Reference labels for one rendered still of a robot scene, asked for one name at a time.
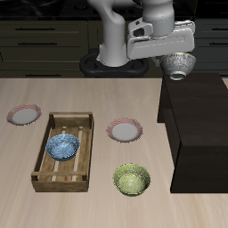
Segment wooden slat tray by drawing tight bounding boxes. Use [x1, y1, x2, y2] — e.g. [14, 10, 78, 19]
[30, 111, 95, 193]

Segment blue speckled bowl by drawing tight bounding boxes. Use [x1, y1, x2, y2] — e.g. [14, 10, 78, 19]
[45, 133, 81, 162]

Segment dark kitchen cupboards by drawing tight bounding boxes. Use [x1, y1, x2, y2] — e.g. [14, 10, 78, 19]
[0, 0, 228, 79]

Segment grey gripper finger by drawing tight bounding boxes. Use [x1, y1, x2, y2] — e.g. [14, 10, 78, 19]
[151, 56, 161, 68]

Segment grey speckled bowl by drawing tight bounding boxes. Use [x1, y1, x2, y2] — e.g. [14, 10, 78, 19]
[159, 52, 197, 81]

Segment dark wooden cabinet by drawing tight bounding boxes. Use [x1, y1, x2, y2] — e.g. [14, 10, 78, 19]
[156, 72, 228, 194]

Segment green speckled bowl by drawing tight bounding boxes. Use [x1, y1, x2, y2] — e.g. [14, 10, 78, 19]
[112, 163, 151, 197]

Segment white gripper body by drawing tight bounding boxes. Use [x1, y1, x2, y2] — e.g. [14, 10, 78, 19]
[126, 20, 197, 61]

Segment pink-rimmed white plate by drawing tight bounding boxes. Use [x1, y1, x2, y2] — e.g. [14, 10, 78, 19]
[5, 103, 43, 126]
[106, 118, 144, 143]

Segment flat black base plate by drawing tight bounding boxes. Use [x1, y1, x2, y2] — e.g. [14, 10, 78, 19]
[78, 48, 150, 76]

